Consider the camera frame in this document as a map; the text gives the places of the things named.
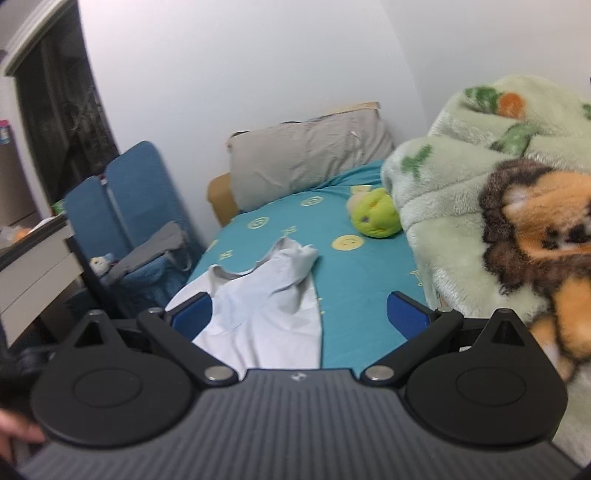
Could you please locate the small white plush toy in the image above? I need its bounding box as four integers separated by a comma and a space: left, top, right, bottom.
89, 253, 115, 278

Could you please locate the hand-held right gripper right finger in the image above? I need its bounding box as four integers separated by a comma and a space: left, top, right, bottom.
360, 291, 536, 387

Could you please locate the grey pillow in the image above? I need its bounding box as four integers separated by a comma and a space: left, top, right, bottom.
226, 108, 395, 214

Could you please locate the green plush toy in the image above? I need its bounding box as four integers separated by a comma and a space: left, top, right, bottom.
346, 186, 403, 240

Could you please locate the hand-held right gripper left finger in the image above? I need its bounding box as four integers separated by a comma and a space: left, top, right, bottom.
69, 292, 239, 387

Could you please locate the white shirt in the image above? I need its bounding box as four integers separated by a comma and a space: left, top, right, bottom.
164, 237, 324, 371

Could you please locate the person's left hand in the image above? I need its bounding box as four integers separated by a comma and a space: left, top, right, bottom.
0, 412, 47, 463

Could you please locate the yellow wooden headboard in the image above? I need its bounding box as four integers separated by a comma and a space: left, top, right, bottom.
206, 173, 241, 228

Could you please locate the green lion print fleece blanket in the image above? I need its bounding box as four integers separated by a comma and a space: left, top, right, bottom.
381, 74, 591, 468

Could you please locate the blue chair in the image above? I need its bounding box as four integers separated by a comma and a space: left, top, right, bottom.
65, 141, 206, 320

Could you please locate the dark window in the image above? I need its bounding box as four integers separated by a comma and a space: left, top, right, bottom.
14, 4, 122, 205

